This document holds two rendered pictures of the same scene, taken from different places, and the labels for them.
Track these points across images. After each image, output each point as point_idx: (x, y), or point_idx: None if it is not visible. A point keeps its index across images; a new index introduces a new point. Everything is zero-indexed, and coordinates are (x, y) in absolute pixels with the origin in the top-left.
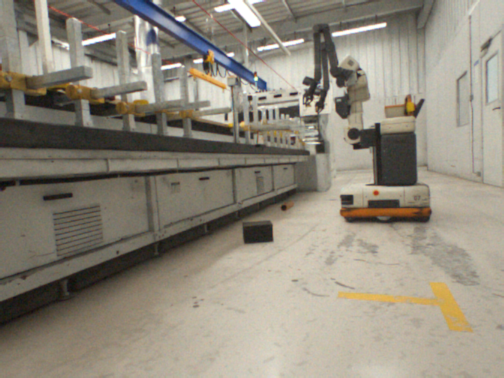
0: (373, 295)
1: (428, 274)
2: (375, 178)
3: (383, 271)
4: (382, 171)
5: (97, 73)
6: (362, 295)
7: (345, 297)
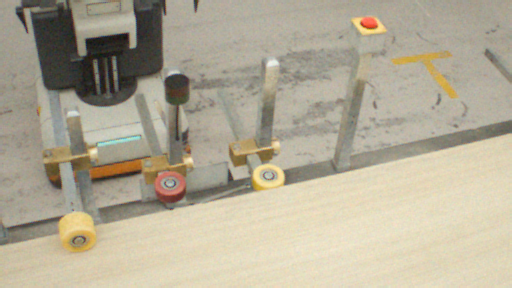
0: (441, 83)
1: (378, 66)
2: (117, 80)
3: (393, 86)
4: (160, 54)
5: None
6: (446, 87)
7: (456, 94)
